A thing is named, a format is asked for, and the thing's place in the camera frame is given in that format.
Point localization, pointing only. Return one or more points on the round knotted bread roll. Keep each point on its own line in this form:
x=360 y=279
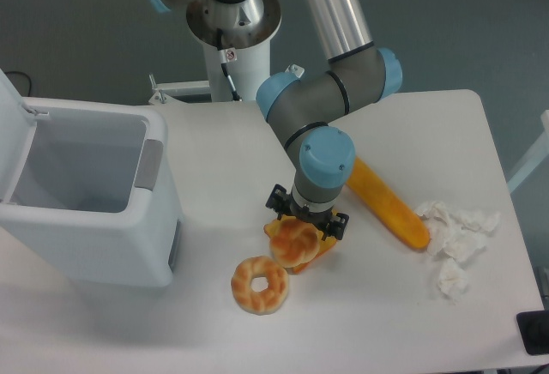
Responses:
x=294 y=243

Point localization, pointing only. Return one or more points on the white open trash bin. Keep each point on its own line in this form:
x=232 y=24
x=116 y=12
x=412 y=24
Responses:
x=87 y=187

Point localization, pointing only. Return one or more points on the white frame at right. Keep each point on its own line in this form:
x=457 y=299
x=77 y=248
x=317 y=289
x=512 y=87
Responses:
x=531 y=159

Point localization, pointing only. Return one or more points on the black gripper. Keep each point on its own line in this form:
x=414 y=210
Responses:
x=317 y=213

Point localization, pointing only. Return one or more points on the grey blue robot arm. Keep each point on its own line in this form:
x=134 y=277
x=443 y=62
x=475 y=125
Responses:
x=235 y=36

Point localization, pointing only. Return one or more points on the long orange baguette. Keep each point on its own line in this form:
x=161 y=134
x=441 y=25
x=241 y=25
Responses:
x=388 y=207

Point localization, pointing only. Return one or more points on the ring shaped bread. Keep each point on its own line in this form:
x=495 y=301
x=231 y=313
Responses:
x=260 y=285

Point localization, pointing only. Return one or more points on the orange toast slice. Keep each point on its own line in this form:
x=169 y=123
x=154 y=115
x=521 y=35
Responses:
x=326 y=247

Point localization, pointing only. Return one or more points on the crumpled white tissue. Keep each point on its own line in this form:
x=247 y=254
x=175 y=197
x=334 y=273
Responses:
x=457 y=236

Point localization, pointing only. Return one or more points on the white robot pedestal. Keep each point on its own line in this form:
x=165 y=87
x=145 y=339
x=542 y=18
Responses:
x=233 y=75

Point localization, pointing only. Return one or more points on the black device at edge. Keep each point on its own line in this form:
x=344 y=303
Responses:
x=533 y=327

